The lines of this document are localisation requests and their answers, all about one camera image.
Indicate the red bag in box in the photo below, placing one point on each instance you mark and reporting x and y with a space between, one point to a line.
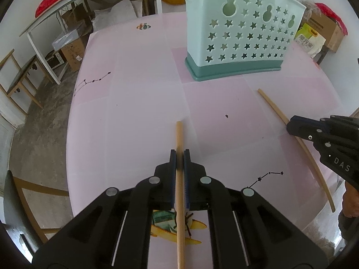
331 14

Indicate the white sack under table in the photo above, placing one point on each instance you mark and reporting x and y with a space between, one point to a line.
121 12

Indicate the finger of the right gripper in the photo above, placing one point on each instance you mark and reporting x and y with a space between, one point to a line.
311 128
338 124

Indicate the cardboard box on floor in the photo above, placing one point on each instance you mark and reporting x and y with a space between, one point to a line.
74 52

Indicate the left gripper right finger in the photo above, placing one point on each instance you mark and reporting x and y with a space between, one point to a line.
246 231

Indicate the yellow white rice bag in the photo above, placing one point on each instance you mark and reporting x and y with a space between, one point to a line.
310 40

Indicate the mint green utensil holder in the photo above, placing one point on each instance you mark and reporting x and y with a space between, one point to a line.
234 37

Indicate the red plastic bag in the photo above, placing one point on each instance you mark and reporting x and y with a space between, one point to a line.
44 5

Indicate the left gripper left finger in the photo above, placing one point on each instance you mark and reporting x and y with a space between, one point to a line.
113 231

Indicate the white long side table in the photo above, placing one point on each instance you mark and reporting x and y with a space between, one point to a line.
149 7

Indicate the cardboard box right side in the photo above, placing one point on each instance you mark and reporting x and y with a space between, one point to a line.
327 28

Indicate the pink patterned table mat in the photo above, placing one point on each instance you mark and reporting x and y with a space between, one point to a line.
132 88

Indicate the person's right hand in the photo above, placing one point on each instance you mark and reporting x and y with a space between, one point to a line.
350 201

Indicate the wooden chair dark seat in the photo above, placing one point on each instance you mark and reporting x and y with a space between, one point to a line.
22 75

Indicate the near wooden chair black back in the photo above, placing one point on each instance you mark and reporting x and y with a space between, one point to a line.
20 223

